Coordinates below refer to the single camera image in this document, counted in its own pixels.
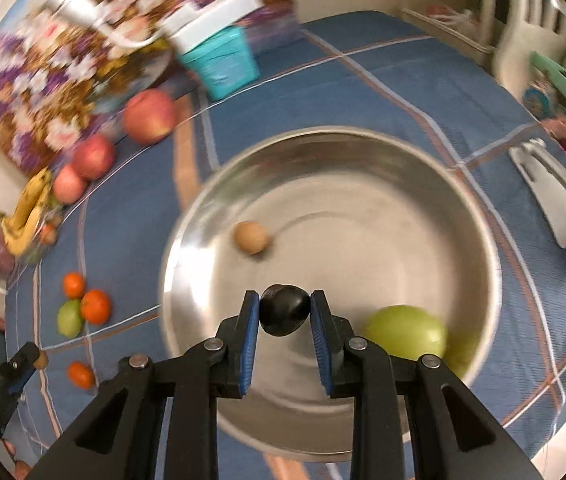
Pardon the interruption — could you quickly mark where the pink white bag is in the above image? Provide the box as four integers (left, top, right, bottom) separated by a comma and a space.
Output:
425, 4, 478, 26

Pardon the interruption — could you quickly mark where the green jujube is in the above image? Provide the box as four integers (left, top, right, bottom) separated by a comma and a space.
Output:
363, 305, 448, 363
57, 300, 84, 338

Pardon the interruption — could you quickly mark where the clear glass fruit bowl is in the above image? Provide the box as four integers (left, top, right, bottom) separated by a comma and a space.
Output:
0, 200, 64, 281

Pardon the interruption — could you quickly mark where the white wooden shelf unit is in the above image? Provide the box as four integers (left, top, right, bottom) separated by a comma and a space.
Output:
398, 0, 566, 96

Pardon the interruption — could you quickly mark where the teal booklet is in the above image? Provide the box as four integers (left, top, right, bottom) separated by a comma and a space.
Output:
530, 50, 566, 91

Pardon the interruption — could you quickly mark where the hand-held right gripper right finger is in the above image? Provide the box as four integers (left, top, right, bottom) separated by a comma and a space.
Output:
310, 290, 538, 480

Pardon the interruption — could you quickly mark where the teal plastic house box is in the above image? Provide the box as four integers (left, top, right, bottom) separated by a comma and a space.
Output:
180, 25, 261, 101

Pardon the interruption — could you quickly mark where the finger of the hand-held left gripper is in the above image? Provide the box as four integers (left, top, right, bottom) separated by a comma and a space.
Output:
5, 342, 46, 392

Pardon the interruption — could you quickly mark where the large red apple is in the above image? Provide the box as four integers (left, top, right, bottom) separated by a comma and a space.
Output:
124, 89, 180, 146

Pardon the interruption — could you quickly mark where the yellow banana bunch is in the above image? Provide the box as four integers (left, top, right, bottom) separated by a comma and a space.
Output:
0, 167, 54, 256

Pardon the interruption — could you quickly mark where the round cartoon tin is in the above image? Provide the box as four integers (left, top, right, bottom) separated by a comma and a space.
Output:
522, 85, 548, 116

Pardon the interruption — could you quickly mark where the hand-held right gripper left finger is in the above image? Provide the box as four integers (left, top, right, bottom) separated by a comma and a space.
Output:
28, 290, 260, 480

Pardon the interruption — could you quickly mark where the medium red apple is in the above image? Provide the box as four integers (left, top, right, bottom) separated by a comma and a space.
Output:
73, 134, 116, 181

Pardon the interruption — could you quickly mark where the round stainless steel plate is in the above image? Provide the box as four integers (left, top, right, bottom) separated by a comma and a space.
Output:
160, 126, 504, 463

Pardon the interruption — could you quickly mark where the white tablet stand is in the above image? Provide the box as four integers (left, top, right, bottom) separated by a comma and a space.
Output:
509, 140, 566, 250

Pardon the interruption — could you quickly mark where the floral painting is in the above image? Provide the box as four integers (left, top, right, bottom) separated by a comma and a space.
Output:
0, 0, 304, 171

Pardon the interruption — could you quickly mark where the thick white cable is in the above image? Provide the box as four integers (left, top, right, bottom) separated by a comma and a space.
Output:
28, 0, 168, 51

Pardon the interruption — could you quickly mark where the dark purple plum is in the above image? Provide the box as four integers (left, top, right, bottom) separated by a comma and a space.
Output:
259, 283, 312, 337

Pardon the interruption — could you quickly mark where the orange tangerine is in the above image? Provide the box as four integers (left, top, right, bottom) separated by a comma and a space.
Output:
80, 289, 112, 324
63, 272, 86, 299
67, 361, 96, 390

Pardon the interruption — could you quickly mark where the white power strip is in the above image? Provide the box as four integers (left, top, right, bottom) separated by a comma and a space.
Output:
163, 0, 264, 36

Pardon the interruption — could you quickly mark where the small pink apple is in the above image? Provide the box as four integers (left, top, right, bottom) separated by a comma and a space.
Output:
53, 164, 88, 206

